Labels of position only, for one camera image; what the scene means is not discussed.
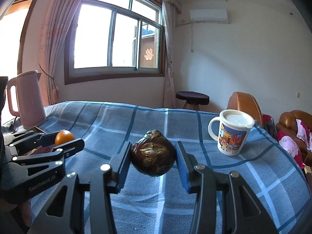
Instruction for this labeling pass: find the pink floral cushion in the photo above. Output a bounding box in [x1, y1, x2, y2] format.
[262, 114, 307, 169]

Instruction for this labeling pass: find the pink right curtain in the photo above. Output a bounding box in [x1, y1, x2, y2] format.
[161, 0, 181, 108]

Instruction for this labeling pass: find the black kettle power cable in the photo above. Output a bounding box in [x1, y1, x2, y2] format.
[2, 116, 21, 133]

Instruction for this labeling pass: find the brown leather chair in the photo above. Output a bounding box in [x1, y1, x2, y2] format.
[227, 91, 263, 127]

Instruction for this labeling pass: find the white air conditioner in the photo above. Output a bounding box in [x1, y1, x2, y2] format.
[190, 9, 228, 23]

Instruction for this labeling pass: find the small round orange kumquat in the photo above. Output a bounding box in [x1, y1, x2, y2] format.
[54, 130, 75, 146]

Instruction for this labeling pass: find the window with brown frame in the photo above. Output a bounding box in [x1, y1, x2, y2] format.
[64, 0, 166, 85]

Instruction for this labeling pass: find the pink left curtain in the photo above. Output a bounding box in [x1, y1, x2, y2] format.
[38, 0, 81, 106]

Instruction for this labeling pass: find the dark water chestnut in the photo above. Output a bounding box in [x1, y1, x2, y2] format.
[129, 129, 177, 176]

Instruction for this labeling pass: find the white cartoon mug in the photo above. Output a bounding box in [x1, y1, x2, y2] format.
[207, 109, 255, 156]

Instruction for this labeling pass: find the dark round stool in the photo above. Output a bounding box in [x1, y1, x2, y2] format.
[175, 91, 210, 111]

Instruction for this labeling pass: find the pink electric kettle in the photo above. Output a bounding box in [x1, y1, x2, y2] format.
[7, 70, 46, 129]

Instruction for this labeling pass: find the blue plaid tablecloth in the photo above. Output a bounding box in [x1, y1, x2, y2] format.
[2, 100, 312, 234]

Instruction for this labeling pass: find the brown leather sofa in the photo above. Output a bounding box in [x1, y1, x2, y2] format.
[276, 110, 311, 167]

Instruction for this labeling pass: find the pink metal tin box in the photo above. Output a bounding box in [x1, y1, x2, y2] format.
[24, 126, 55, 156]

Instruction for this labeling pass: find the pink curtain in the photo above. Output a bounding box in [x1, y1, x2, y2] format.
[38, 0, 81, 106]
[161, 0, 181, 108]

